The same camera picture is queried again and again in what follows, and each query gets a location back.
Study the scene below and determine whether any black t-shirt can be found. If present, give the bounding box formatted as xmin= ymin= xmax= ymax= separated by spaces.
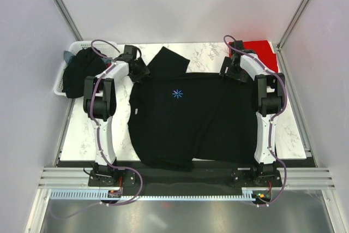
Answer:
xmin=128 ymin=47 xmax=257 ymax=171

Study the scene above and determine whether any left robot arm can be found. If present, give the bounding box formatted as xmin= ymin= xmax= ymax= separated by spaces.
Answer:
xmin=83 ymin=45 xmax=149 ymax=187

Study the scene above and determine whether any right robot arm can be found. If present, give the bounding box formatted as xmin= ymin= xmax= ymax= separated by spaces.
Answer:
xmin=220 ymin=39 xmax=287 ymax=186

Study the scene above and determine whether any folded red t-shirt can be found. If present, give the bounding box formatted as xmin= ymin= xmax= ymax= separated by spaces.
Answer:
xmin=243 ymin=40 xmax=279 ymax=73

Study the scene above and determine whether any white plastic laundry basket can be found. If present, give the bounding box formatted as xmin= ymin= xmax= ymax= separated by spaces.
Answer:
xmin=53 ymin=41 xmax=118 ymax=99

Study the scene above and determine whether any dark clothes pile in basket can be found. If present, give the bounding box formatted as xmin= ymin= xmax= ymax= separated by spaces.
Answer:
xmin=62 ymin=47 xmax=110 ymax=99

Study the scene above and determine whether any teal garment in basket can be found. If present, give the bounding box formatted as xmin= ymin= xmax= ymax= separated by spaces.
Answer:
xmin=63 ymin=50 xmax=75 ymax=65

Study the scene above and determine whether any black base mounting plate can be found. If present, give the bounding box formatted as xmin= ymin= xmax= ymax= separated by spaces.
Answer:
xmin=87 ymin=159 xmax=283 ymax=197

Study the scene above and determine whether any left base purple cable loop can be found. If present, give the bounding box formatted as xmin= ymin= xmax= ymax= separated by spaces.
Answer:
xmin=99 ymin=167 xmax=145 ymax=208

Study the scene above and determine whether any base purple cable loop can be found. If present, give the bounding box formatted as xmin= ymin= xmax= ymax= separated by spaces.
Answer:
xmin=252 ymin=178 xmax=288 ymax=208
xmin=99 ymin=167 xmax=145 ymax=208

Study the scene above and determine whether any white slotted cable duct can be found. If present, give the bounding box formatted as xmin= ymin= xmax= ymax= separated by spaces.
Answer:
xmin=50 ymin=188 xmax=272 ymax=201

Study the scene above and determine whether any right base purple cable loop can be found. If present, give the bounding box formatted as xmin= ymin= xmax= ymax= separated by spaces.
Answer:
xmin=252 ymin=178 xmax=288 ymax=208

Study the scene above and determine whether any right aluminium frame post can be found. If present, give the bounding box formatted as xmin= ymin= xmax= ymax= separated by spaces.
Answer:
xmin=276 ymin=0 xmax=311 ymax=52

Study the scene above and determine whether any aluminium frame post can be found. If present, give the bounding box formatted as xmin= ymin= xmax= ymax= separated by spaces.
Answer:
xmin=276 ymin=0 xmax=311 ymax=52
xmin=53 ymin=0 xmax=83 ymax=41

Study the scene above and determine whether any left aluminium frame post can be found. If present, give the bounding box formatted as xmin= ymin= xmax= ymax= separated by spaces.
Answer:
xmin=53 ymin=0 xmax=83 ymax=41

